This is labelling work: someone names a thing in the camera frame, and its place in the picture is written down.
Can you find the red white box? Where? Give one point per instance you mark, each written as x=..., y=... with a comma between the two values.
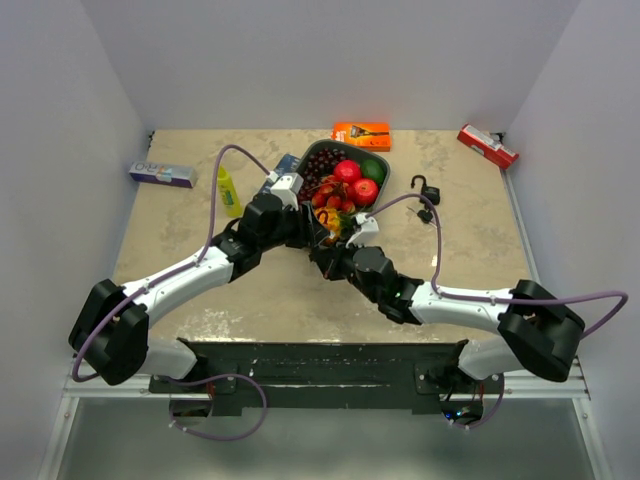
x=491, y=149

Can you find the dark red grape bunch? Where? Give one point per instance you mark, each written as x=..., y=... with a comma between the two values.
x=318, y=174

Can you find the large black key bunch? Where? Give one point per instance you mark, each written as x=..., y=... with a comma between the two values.
x=424, y=215

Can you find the blue blister pack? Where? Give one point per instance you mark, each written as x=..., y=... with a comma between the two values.
x=286, y=165

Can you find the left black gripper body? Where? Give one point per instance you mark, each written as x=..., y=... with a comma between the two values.
x=295, y=234

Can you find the red apple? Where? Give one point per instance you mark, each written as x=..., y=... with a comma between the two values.
x=366, y=192

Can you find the purple white toothpaste box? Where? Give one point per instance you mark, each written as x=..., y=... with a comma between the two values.
x=163, y=174

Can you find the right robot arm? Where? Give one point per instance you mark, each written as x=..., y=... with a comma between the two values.
x=531, y=329

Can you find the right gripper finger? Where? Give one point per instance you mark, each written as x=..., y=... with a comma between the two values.
x=321, y=260
x=324, y=250

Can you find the orange razor box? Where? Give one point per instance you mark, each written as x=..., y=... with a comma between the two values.
x=375, y=137

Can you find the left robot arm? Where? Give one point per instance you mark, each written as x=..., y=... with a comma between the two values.
x=111, y=333

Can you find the yellow glue bottle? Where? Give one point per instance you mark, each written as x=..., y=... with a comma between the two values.
x=228, y=195

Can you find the orange black padlock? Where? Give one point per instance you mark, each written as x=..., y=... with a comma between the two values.
x=330, y=219

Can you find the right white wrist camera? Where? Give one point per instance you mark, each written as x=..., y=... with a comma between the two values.
x=365, y=229

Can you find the black base frame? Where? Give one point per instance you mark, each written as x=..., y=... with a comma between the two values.
x=418, y=377

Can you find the red strawberry cluster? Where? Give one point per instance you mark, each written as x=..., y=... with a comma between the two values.
x=334, y=194

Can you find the grey fruit tray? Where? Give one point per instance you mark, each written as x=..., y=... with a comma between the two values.
x=357, y=155

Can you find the red pomegranate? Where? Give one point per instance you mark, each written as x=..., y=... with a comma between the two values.
x=347, y=171

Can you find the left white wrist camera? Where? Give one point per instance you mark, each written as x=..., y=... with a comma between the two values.
x=285, y=187

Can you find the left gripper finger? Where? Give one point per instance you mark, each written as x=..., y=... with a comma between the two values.
x=309, y=217
x=318, y=233

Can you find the green avocado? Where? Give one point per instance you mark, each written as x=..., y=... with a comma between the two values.
x=372, y=169

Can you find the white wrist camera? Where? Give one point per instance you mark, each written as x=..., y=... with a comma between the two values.
x=365, y=229
x=285, y=187

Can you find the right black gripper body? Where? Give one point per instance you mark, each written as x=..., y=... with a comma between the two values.
x=343, y=265

